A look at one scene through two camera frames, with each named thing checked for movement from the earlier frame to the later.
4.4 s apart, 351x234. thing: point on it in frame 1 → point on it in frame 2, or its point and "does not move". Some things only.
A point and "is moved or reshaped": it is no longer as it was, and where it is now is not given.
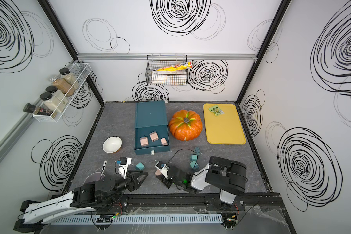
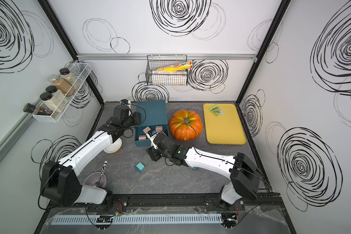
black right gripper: x=165 y=183 → x=152 y=152
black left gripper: x=132 y=182 → x=135 y=115
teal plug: x=140 y=166 does not move
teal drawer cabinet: x=151 y=129 does not move
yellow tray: x=225 y=128 does not move
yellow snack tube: x=175 y=67 does not move
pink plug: x=154 y=136 is moved or reshaped
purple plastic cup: x=94 y=176 does not move
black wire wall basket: x=169 y=78 does not move
